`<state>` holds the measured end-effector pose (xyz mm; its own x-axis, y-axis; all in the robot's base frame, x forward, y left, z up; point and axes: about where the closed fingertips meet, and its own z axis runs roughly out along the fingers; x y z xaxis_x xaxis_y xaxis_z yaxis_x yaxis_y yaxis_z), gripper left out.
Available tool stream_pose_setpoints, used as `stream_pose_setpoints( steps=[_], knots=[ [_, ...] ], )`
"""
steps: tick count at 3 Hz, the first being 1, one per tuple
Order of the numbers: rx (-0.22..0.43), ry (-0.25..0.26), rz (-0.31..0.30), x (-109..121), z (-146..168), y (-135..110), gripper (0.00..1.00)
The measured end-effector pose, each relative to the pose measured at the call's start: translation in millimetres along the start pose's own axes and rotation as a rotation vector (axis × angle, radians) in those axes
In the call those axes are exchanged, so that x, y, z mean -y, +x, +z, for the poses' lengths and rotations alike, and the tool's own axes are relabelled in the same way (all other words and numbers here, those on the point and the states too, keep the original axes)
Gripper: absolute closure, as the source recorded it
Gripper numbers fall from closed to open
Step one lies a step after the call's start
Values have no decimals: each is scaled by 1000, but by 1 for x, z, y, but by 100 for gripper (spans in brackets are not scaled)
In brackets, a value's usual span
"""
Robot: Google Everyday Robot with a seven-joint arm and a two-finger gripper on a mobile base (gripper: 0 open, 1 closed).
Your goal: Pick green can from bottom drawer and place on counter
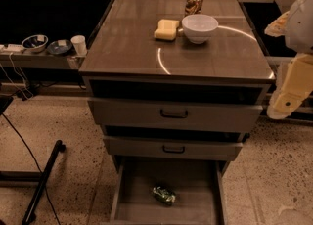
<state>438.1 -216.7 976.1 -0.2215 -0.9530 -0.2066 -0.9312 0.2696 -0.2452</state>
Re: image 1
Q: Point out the red and gold can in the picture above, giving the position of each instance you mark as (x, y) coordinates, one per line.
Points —
(193, 7)

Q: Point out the open bottom drawer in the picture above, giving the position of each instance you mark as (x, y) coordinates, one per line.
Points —
(196, 183)

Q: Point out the top grey drawer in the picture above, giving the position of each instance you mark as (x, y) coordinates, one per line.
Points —
(174, 115)

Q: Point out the white power strip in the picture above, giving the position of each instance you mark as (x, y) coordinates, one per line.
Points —
(11, 48)

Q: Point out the yellow sponge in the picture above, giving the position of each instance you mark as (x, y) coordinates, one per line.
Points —
(166, 30)

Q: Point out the grey drawer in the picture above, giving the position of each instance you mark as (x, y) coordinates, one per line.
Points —
(174, 115)
(160, 148)

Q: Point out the grey drawer cabinet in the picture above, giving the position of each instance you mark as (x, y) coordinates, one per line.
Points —
(126, 62)

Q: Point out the white paper cup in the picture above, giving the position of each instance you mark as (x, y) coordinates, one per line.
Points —
(78, 41)

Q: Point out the grey side shelf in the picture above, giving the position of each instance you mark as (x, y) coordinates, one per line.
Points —
(41, 60)

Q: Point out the black stand leg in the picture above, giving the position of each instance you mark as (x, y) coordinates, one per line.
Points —
(30, 216)

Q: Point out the middle grey drawer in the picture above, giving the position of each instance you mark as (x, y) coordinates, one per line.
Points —
(160, 148)

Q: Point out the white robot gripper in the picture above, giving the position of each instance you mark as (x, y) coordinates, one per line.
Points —
(301, 26)

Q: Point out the white bowl with dark inside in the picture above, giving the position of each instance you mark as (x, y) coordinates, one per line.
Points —
(35, 43)

